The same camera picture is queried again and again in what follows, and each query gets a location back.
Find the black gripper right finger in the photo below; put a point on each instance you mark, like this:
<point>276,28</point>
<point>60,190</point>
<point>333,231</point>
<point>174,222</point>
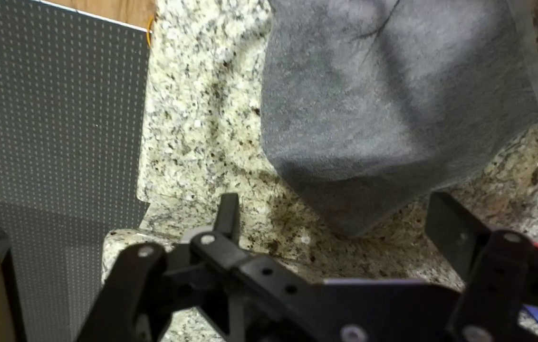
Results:
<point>489,277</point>

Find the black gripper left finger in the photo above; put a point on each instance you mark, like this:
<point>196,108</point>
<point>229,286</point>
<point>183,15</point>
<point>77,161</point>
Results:
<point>136,285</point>

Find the grey towel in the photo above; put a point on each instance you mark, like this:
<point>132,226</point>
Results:
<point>394,95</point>

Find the grey perforated panel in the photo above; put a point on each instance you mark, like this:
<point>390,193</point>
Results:
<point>60,125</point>

